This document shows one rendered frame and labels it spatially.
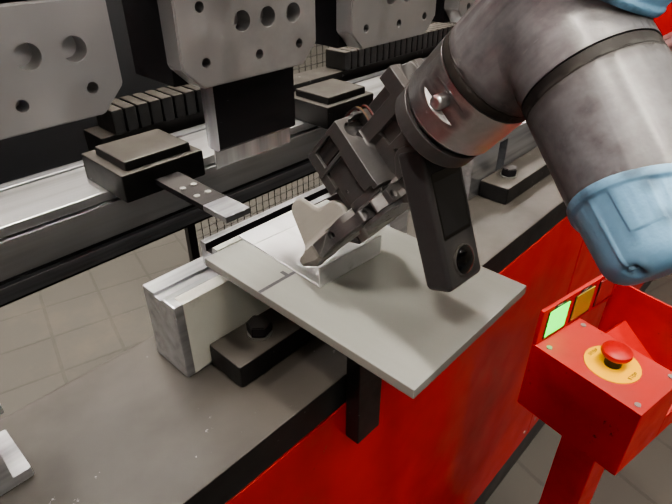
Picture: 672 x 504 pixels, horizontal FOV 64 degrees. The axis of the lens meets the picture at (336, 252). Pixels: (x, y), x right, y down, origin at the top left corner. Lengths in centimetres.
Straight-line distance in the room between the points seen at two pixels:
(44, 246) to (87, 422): 26
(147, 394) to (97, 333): 155
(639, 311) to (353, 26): 62
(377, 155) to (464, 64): 12
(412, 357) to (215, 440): 22
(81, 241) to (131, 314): 143
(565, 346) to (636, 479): 98
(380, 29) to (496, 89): 31
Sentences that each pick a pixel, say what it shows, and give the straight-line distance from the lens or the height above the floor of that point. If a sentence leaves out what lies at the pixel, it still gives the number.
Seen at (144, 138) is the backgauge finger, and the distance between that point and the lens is 80.
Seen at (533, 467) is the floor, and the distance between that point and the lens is 169.
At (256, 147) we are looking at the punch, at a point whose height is 109.
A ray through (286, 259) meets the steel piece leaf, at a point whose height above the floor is 100.
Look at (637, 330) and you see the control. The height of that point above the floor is 74.
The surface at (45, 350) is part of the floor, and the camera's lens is 216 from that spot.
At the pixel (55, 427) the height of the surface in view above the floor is 87.
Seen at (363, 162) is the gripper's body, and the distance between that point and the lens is 42.
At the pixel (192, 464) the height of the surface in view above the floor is 88.
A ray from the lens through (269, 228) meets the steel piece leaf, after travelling 60.
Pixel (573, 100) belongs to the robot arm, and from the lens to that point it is 30.
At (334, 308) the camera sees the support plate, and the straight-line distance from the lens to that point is 48.
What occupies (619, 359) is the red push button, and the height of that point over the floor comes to 81.
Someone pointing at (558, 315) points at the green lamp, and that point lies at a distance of 83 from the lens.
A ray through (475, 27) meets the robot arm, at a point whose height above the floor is 124.
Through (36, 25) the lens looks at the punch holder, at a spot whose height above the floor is 124.
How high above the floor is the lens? 130
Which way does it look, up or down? 33 degrees down
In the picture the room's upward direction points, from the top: straight up
